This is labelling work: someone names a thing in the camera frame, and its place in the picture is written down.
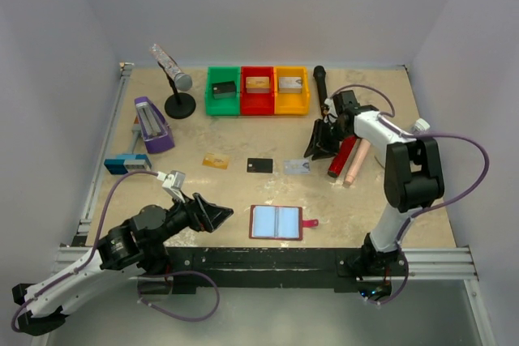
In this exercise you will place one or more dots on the blue grey block toy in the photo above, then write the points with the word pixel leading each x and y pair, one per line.
pixel 129 161

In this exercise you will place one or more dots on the tan card in red bin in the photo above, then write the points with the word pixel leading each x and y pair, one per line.
pixel 257 84

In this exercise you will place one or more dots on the black card from holder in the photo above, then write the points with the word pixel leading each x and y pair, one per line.
pixel 259 165

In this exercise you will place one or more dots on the black microphone stand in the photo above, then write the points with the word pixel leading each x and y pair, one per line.
pixel 180 104

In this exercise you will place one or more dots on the red microphone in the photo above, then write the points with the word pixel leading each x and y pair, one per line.
pixel 339 160

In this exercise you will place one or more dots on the red plastic bin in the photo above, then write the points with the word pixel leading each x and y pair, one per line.
pixel 257 103

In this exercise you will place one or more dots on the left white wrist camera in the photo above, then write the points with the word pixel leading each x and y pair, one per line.
pixel 171 183

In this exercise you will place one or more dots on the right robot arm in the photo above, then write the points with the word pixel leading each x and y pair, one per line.
pixel 413 175

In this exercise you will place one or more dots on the glitter silver microphone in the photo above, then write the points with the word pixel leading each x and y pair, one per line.
pixel 170 66

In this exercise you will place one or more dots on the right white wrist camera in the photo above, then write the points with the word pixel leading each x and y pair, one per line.
pixel 329 108

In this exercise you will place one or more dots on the green plastic bin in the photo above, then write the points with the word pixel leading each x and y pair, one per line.
pixel 222 107

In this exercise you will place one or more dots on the yellow plastic bin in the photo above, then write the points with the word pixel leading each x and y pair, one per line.
pixel 291 103

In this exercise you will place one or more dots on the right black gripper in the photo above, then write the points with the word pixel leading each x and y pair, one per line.
pixel 319 137

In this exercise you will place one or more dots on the silver card from holder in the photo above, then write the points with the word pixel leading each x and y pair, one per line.
pixel 296 167

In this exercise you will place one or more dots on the pink microphone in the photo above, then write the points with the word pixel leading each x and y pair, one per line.
pixel 356 164

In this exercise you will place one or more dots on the aluminium frame rail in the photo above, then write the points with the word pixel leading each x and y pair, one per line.
pixel 88 210

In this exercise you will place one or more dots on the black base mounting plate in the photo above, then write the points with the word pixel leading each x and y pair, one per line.
pixel 343 270

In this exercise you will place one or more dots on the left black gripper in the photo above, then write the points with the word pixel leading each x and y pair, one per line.
pixel 203 215

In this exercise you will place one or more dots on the red leather card holder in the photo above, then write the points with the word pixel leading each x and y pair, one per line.
pixel 282 223

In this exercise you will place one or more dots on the black microphone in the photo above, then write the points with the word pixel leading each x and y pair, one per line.
pixel 319 74

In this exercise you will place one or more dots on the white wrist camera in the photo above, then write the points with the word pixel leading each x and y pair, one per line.
pixel 171 183
pixel 329 108

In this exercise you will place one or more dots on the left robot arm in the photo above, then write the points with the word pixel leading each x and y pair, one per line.
pixel 134 248

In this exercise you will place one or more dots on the black card in green bin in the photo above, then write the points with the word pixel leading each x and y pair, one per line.
pixel 224 90

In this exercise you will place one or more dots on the silver card in yellow bin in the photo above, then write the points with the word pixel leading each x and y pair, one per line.
pixel 290 84

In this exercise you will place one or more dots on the tan card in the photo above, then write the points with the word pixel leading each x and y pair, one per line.
pixel 257 84
pixel 216 160

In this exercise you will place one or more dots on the white metronome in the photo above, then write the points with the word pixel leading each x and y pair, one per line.
pixel 420 126

